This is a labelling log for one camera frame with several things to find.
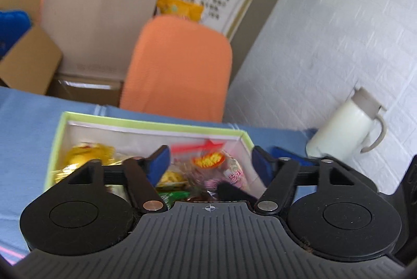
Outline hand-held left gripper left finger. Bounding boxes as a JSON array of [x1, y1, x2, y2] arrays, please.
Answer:
[[66, 145, 172, 214]]

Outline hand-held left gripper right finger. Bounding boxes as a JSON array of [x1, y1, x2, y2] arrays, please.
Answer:
[[252, 146, 358, 214]]

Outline clear cookie packet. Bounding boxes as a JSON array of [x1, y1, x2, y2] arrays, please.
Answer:
[[156, 168, 193, 191]]

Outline maroon and pink snack packet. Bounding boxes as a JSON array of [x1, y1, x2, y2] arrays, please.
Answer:
[[204, 168, 250, 193]]

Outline green snack packet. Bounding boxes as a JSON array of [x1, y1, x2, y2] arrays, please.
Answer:
[[160, 190, 191, 203]]

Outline green cardboard box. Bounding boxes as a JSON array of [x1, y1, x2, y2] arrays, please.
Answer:
[[44, 111, 255, 203]]

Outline yellow clear-window snack packet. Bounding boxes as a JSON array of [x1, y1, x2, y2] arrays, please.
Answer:
[[52, 142, 131, 184]]

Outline white thermos jug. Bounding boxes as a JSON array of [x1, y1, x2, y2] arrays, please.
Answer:
[[305, 87, 388, 160]]

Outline orange chair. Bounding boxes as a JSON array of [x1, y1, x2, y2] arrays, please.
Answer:
[[119, 16, 234, 124]]

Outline taped cardboard box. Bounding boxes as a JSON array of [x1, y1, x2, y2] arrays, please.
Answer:
[[49, 72, 125, 107]]

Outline yellow bag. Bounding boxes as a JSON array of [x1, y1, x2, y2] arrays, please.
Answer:
[[156, 0, 205, 23]]

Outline open cardboard box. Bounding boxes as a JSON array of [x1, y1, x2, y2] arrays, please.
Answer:
[[0, 0, 64, 97]]

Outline brown paper bag blue handles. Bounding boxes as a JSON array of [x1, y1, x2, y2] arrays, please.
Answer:
[[41, 0, 161, 84]]

